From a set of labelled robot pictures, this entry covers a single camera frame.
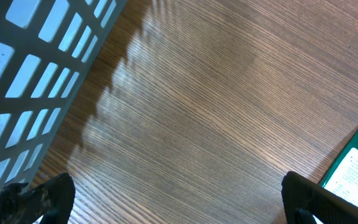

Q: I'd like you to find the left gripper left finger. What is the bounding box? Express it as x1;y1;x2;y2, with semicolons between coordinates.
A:
0;173;75;223

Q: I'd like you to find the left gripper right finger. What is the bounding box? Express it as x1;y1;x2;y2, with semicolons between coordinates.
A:
282;171;358;224

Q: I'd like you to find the grey plastic mesh basket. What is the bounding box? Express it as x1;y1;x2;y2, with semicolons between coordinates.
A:
0;0;125;191

